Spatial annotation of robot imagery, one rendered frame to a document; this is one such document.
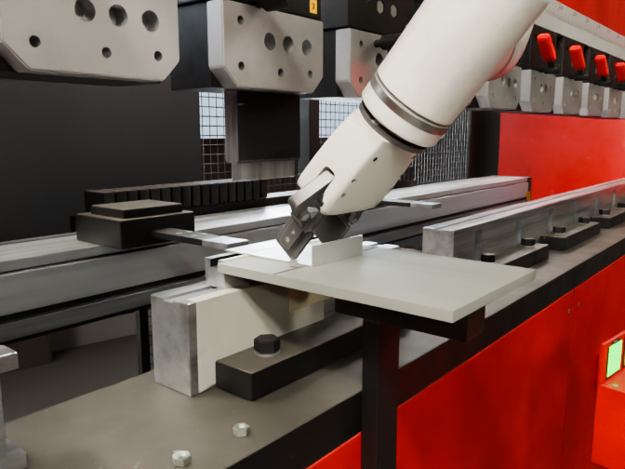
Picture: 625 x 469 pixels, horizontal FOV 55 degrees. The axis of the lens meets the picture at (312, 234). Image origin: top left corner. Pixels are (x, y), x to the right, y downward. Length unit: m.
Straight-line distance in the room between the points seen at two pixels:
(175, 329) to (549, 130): 2.33
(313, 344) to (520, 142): 2.25
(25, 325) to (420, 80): 0.55
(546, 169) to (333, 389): 2.25
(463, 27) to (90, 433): 0.46
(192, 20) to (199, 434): 0.39
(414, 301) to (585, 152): 2.28
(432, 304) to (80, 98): 0.80
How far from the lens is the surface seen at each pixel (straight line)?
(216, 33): 0.59
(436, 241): 1.05
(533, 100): 1.29
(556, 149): 2.76
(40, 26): 0.48
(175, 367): 0.62
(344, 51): 0.74
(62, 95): 1.11
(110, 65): 0.51
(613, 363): 0.98
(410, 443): 0.75
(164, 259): 0.89
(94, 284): 0.84
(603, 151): 2.71
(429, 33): 0.51
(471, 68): 0.52
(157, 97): 1.21
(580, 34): 1.59
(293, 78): 0.65
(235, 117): 0.64
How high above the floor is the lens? 1.13
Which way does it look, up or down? 10 degrees down
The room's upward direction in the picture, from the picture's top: straight up
